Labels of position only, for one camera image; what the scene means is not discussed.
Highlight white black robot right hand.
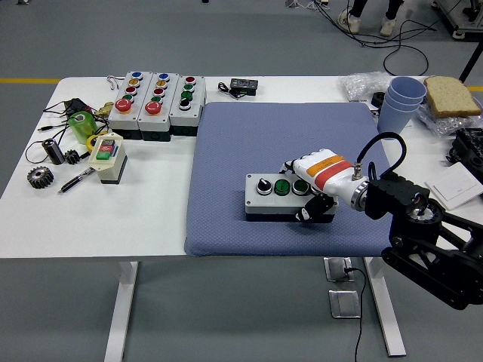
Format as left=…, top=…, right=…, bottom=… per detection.
left=278, top=149, right=370, bottom=223

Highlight grey four-button control box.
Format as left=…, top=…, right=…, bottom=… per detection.
left=168, top=75, right=208, bottom=137
left=244, top=172, right=340, bottom=224

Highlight grey five-button control box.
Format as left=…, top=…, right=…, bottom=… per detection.
left=108, top=70, right=154, bottom=140
left=137, top=72, right=180, bottom=143

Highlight blue-grey cushion mat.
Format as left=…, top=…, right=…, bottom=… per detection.
left=183, top=100, right=415, bottom=259

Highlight blue plastic cup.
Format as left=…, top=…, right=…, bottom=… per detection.
left=384, top=90, right=424, bottom=112
left=389, top=76, right=427, bottom=105
left=377, top=97, right=420, bottom=141

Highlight clear bubble wrap bag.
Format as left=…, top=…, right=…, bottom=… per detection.
left=338, top=71, right=393, bottom=110

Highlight metal floor outlet box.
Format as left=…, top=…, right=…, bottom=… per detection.
left=323, top=256, right=356, bottom=283
left=328, top=289, right=362, bottom=320

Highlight black digital meter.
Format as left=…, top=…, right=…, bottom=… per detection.
left=229, top=77, right=260, bottom=97

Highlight white rectangular plate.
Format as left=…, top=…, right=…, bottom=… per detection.
left=424, top=161, right=483, bottom=211

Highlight clear plastic bag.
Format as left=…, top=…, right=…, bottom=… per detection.
left=417, top=101, right=483, bottom=137

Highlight bread slice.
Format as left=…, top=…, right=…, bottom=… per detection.
left=423, top=75, right=483, bottom=118

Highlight black mechanical device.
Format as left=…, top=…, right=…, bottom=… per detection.
left=447, top=127, right=483, bottom=178

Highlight white table leg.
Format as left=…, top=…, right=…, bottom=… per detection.
left=103, top=260, right=140, bottom=362
left=363, top=256, right=408, bottom=358

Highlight person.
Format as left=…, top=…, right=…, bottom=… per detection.
left=337, top=0, right=405, bottom=38

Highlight brass fitting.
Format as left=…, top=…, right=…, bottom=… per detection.
left=94, top=100, right=116, bottom=118

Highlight yellow tape roll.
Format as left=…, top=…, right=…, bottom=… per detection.
left=86, top=130, right=110, bottom=152

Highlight green plastic cylinder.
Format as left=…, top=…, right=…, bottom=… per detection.
left=67, top=110, right=97, bottom=145

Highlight black pen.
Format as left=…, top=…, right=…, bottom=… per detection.
left=57, top=167, right=96, bottom=196

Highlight black power adapter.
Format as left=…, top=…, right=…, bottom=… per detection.
left=60, top=97, right=94, bottom=116

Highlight black cylindrical capacitor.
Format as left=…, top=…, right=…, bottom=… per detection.
left=42, top=138, right=66, bottom=166

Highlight large black gear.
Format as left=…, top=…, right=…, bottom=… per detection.
left=26, top=166, right=54, bottom=189

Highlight black power cable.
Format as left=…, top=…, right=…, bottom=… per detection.
left=343, top=266, right=368, bottom=362

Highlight black meter cable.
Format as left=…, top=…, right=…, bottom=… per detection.
left=217, top=81, right=238, bottom=100

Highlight black floor cables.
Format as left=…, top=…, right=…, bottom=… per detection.
left=309, top=0, right=445, bottom=77

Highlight aluminium frame cart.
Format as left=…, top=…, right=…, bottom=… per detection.
left=432, top=0, right=483, bottom=38

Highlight cream switch box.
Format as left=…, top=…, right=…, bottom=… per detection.
left=89, top=131, right=128, bottom=186

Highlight thin black wires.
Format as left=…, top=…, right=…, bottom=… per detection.
left=24, top=100, right=110, bottom=164

